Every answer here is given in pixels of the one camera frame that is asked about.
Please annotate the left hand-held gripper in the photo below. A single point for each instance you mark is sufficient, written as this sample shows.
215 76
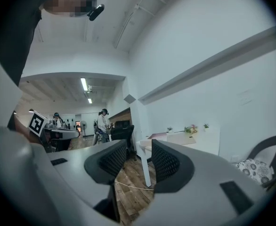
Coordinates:
36 123

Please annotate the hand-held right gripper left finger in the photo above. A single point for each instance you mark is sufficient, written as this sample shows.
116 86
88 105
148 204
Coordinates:
76 173

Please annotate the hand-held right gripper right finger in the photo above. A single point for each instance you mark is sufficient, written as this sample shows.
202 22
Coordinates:
199 185

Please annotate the person's left forearm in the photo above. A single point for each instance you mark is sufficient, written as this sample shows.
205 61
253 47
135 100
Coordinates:
21 128

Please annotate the standing fan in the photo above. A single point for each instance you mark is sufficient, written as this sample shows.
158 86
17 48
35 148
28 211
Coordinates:
84 125

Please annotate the ceiling tube light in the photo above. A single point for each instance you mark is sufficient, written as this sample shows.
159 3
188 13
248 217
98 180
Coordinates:
89 100
83 84

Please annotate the black office chair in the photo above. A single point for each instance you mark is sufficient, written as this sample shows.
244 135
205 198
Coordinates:
121 133

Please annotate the pink flower bunch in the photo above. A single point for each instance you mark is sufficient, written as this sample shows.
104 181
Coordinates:
191 129

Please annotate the white table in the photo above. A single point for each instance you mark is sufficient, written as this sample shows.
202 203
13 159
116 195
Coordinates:
145 163

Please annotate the floral cushion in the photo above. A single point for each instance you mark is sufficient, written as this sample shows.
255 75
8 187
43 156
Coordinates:
255 171

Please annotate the small potted plant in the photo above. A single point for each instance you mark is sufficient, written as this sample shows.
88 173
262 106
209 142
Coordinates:
206 126

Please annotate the leafy potted plant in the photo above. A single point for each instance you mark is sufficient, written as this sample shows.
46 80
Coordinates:
169 129

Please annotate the black round chair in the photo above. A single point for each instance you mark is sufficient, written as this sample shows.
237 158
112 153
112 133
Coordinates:
270 140

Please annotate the person's dark shirt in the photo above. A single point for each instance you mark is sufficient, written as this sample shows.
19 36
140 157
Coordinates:
10 32

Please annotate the white ceiling pipe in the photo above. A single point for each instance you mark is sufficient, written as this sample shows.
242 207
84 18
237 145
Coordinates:
126 25

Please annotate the white wall outlet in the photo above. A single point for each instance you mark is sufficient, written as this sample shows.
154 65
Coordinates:
235 158

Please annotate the grey wall panel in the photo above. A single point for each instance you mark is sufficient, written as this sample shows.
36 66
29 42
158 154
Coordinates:
130 99

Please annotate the grey wall ledge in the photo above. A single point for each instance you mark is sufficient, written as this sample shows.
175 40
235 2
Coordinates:
199 72

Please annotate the black head camera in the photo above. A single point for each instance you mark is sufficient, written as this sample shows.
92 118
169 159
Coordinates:
96 12

